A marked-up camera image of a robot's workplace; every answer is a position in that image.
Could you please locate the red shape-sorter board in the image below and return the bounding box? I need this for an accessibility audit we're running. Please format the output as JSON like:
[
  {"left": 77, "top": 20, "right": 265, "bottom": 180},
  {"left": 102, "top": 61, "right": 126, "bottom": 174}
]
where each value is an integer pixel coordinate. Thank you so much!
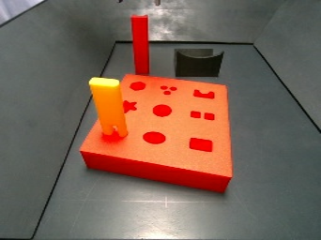
[{"left": 81, "top": 74, "right": 233, "bottom": 192}]

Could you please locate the black curved fixture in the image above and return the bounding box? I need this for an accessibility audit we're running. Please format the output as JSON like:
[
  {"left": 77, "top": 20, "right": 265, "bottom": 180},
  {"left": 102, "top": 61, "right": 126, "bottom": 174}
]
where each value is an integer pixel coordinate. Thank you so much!
[{"left": 174, "top": 49, "right": 225, "bottom": 77}]

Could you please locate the yellow-orange peg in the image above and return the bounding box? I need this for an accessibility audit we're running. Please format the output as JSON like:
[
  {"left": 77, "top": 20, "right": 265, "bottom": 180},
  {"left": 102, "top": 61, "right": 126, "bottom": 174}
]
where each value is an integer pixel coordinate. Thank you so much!
[{"left": 90, "top": 77, "right": 129, "bottom": 137}]

